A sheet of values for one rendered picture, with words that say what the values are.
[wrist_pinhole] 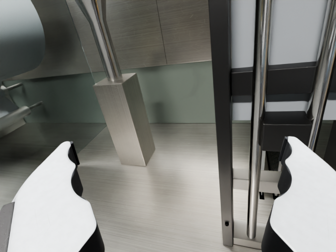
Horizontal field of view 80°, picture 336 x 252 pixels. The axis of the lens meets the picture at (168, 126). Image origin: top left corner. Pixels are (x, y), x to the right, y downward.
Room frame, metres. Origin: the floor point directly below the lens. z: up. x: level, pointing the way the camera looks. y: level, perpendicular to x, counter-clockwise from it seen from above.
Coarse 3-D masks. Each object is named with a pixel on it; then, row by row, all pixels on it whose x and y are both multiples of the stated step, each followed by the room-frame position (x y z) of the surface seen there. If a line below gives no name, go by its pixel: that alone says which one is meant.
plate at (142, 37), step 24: (72, 0) 0.84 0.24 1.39; (120, 0) 0.77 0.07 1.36; (144, 0) 0.74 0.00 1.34; (168, 0) 0.71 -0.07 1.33; (192, 0) 0.68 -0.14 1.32; (120, 24) 0.78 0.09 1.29; (144, 24) 0.75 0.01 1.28; (168, 24) 0.72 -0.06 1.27; (192, 24) 0.69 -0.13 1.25; (96, 48) 0.83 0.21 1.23; (120, 48) 0.79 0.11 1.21; (144, 48) 0.75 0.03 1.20; (168, 48) 0.72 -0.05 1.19; (192, 48) 0.69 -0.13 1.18
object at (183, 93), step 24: (96, 72) 0.85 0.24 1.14; (144, 72) 0.77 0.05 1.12; (168, 72) 0.73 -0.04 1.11; (192, 72) 0.70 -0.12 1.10; (144, 96) 0.77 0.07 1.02; (168, 96) 0.74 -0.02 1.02; (192, 96) 0.70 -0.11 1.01; (168, 120) 0.74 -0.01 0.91; (192, 120) 0.70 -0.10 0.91; (240, 120) 0.63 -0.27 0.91
